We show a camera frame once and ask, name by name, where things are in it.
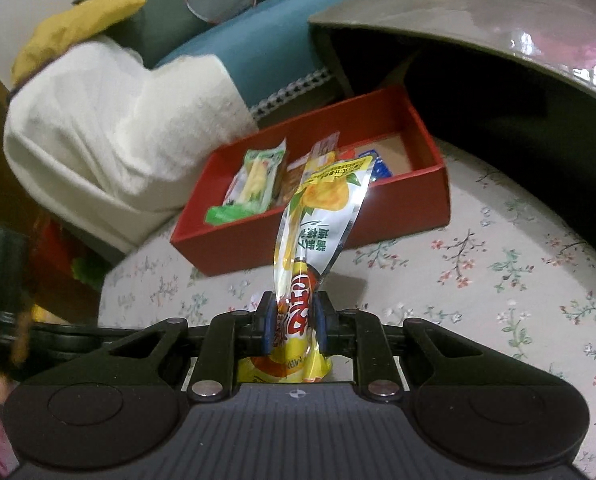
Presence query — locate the red cardboard box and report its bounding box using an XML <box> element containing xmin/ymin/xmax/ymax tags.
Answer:
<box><xmin>171</xmin><ymin>85</ymin><xmax>451</xmax><ymax>277</ymax></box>

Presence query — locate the red printed bag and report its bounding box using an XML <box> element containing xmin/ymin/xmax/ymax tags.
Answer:
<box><xmin>28</xmin><ymin>215</ymin><xmax>109</xmax><ymax>313</ymax></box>

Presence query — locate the teal sofa cover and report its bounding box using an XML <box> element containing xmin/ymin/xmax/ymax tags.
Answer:
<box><xmin>155</xmin><ymin>0</ymin><xmax>459</xmax><ymax>113</ymax></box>

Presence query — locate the floral tablecloth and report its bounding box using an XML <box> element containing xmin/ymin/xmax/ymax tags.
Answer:
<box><xmin>98</xmin><ymin>140</ymin><xmax>596</xmax><ymax>480</ymax></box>

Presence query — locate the grey coffee table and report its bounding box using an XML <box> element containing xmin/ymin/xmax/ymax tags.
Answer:
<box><xmin>308</xmin><ymin>0</ymin><xmax>596</xmax><ymax>241</ymax></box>

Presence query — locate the green clear bamboo shoot packet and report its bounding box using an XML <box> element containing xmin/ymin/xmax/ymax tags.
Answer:
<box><xmin>205</xmin><ymin>139</ymin><xmax>287</xmax><ymax>226</ymax></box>

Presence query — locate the yellow cushion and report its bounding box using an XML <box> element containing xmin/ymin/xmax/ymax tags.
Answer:
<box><xmin>12</xmin><ymin>0</ymin><xmax>147</xmax><ymax>88</ymax></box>

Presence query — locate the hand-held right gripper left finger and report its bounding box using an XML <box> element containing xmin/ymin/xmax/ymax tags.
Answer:
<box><xmin>52</xmin><ymin>291</ymin><xmax>279</xmax><ymax>402</ymax></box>

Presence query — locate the white blanket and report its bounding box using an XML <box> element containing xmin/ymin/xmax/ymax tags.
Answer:
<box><xmin>4</xmin><ymin>40</ymin><xmax>259</xmax><ymax>256</ymax></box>

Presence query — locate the yellow mango drink pouch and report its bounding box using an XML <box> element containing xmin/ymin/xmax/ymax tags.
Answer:
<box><xmin>238</xmin><ymin>156</ymin><xmax>376</xmax><ymax>385</ymax></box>

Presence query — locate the blue and white snack packet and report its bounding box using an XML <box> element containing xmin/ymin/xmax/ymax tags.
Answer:
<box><xmin>356</xmin><ymin>149</ymin><xmax>393</xmax><ymax>181</ymax></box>

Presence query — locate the clear orange spicy strip packet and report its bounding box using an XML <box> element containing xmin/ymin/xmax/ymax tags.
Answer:
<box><xmin>278</xmin><ymin>131</ymin><xmax>341</xmax><ymax>208</ymax></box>

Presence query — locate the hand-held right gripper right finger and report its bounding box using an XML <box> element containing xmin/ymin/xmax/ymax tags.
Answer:
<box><xmin>312</xmin><ymin>292</ymin><xmax>539</xmax><ymax>402</ymax></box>

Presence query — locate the dark green cushion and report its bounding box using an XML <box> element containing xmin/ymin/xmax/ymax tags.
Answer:
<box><xmin>72</xmin><ymin>0</ymin><xmax>329</xmax><ymax>68</ymax></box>

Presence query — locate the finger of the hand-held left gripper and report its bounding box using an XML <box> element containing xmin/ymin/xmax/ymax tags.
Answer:
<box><xmin>0</xmin><ymin>312</ymin><xmax>128</xmax><ymax>357</ymax></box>

